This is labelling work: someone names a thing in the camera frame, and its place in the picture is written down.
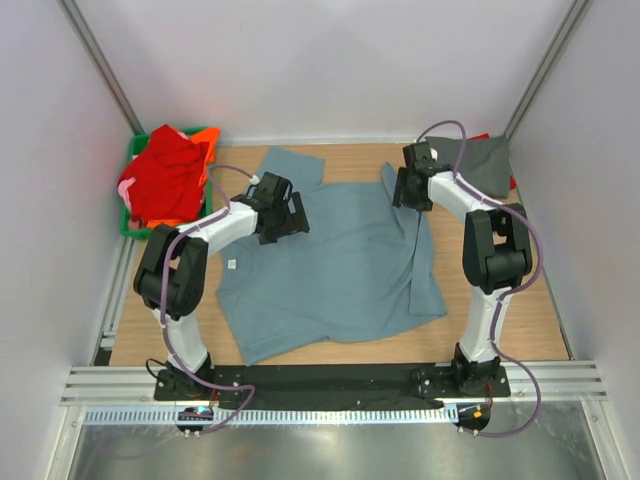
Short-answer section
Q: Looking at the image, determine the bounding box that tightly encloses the blue-grey t shirt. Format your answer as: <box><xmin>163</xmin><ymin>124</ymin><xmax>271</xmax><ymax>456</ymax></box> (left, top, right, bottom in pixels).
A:
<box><xmin>216</xmin><ymin>147</ymin><xmax>447</xmax><ymax>365</ymax></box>

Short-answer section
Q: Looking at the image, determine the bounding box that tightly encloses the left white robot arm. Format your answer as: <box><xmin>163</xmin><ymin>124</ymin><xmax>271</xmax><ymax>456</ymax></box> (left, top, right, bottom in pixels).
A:
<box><xmin>133</xmin><ymin>172</ymin><xmax>310</xmax><ymax>401</ymax></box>

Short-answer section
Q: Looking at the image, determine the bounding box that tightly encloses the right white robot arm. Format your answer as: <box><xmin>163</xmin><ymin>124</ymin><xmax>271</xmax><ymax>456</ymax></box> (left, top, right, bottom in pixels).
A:
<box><xmin>393</xmin><ymin>141</ymin><xmax>533</xmax><ymax>396</ymax></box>

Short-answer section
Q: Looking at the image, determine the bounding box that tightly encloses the folded grey t shirt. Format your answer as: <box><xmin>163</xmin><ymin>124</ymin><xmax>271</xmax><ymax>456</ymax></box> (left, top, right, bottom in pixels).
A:
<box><xmin>428</xmin><ymin>136</ymin><xmax>511</xmax><ymax>198</ymax></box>

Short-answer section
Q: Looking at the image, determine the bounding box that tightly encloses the folded red t shirt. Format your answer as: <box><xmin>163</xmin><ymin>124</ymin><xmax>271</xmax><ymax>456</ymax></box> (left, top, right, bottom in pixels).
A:
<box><xmin>471</xmin><ymin>133</ymin><xmax>517</xmax><ymax>197</ymax></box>

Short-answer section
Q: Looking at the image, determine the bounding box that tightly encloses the red t shirt in bin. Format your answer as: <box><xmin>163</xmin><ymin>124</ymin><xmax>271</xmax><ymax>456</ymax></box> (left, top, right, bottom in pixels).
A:
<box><xmin>118</xmin><ymin>125</ymin><xmax>210</xmax><ymax>225</ymax></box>

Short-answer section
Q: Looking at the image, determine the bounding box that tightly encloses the green plastic bin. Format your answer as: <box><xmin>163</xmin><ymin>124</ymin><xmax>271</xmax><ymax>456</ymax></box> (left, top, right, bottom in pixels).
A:
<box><xmin>118</xmin><ymin>125</ymin><xmax>219</xmax><ymax>242</ymax></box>

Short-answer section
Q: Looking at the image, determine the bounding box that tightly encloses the pink t shirt in bin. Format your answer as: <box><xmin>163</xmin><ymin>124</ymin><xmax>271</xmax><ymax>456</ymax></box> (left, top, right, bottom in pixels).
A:
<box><xmin>117</xmin><ymin>177</ymin><xmax>136</xmax><ymax>212</ymax></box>

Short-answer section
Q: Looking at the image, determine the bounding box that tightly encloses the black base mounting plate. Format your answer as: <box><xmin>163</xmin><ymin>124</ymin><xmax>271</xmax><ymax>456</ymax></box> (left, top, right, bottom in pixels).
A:
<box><xmin>152</xmin><ymin>363</ymin><xmax>512</xmax><ymax>412</ymax></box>

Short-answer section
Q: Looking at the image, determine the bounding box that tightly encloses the white slotted cable duct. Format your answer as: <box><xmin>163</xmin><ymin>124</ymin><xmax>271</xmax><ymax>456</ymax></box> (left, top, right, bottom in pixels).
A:
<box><xmin>83</xmin><ymin>404</ymin><xmax>458</xmax><ymax>427</ymax></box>

